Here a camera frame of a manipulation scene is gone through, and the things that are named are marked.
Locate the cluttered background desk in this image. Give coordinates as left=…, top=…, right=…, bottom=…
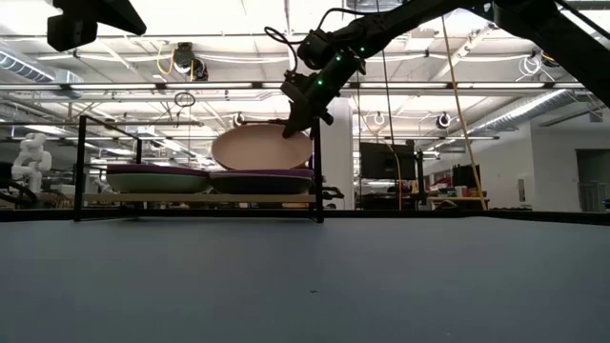
left=426, top=164, right=491, bottom=206

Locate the yellow power cable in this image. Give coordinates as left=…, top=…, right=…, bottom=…
left=440, top=13, right=489, bottom=212

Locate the black hanging cable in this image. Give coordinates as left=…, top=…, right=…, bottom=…
left=378, top=61, right=402, bottom=211

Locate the large black monitor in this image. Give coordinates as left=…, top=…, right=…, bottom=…
left=358, top=142, right=417, bottom=182

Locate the black ceiling cable reel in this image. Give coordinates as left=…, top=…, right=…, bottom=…
left=171, top=41, right=210, bottom=82

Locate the black plastic plate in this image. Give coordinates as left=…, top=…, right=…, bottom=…
left=209, top=174, right=315, bottom=195

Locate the right arm's black wrist camera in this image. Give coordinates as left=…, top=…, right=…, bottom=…
left=295, top=28, right=336, bottom=71

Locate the silver ventilation duct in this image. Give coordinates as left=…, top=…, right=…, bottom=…
left=469, top=88, right=587, bottom=137
left=0, top=40, right=85, bottom=99

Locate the black wire dish rack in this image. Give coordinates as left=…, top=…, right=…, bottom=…
left=72, top=114, right=325, bottom=224

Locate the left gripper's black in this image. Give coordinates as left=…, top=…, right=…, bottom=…
left=46, top=0, right=147, bottom=52

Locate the white humanoid robot figure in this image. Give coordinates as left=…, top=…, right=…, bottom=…
left=10, top=131, right=53, bottom=194

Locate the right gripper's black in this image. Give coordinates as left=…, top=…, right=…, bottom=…
left=279, top=47, right=368, bottom=140

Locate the white plastic plate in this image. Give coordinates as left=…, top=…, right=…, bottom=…
left=105, top=171, right=212, bottom=194

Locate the peach plastic plate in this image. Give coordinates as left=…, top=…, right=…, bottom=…
left=211, top=123, right=315, bottom=172

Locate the white building column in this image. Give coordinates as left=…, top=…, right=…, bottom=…
left=328, top=97, right=356, bottom=211

